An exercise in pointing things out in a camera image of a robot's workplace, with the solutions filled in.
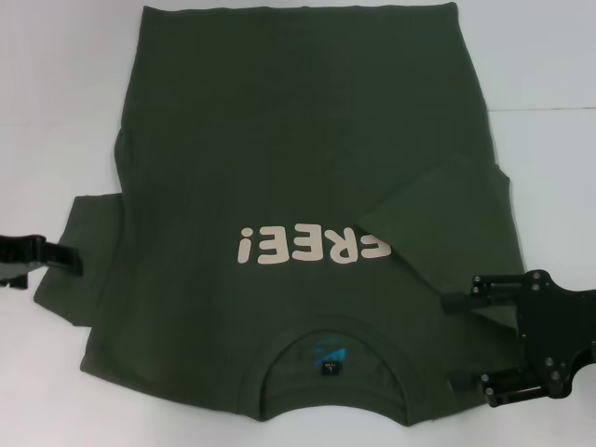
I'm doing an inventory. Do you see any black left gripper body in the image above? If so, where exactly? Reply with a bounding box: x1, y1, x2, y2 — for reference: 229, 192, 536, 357
0, 233, 47, 291

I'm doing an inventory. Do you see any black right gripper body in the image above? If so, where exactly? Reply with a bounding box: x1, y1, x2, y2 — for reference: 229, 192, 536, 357
514, 268, 596, 388

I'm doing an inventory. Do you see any dark green FREE t-shirt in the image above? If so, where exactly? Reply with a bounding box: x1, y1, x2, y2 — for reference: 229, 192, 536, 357
34, 2, 528, 412

